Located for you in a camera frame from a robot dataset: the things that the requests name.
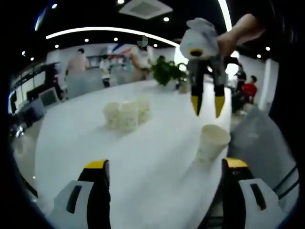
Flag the ceiling air vent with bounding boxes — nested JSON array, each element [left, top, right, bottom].
[[118, 0, 173, 20]]

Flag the straight ceiling light strip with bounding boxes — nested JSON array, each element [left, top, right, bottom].
[[218, 0, 233, 33]]

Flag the white paper cup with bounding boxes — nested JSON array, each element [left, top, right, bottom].
[[102, 102, 121, 129], [137, 97, 152, 124], [119, 101, 140, 131], [195, 124, 231, 165]]

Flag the white table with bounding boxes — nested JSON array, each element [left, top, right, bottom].
[[34, 80, 233, 229]]

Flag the black cable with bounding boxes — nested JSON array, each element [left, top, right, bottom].
[[273, 164, 300, 200]]

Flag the green leafy plant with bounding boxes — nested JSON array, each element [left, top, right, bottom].
[[151, 57, 189, 86]]

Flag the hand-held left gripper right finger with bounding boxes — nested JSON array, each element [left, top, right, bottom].
[[221, 157, 286, 229]]

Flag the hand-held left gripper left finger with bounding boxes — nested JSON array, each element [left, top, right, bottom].
[[52, 159, 112, 229]]

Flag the curved ceiling light strip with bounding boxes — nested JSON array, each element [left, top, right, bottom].
[[45, 26, 181, 47]]

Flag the small beige jar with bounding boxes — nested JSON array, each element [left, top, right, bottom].
[[178, 81, 191, 94]]

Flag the white plant pot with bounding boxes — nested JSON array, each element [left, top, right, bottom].
[[164, 81, 178, 91]]

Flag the person's dark clothing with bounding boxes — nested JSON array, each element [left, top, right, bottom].
[[252, 0, 305, 167]]

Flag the white boxy monitor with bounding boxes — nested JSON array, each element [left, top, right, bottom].
[[39, 87, 59, 107]]

